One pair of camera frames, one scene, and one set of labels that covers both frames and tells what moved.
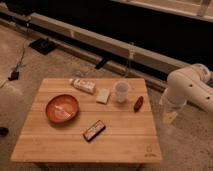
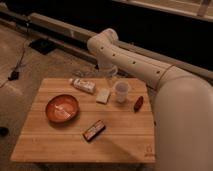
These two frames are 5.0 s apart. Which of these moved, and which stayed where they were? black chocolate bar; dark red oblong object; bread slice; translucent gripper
Moved: translucent gripper
Stayed: dark red oblong object; bread slice; black chocolate bar
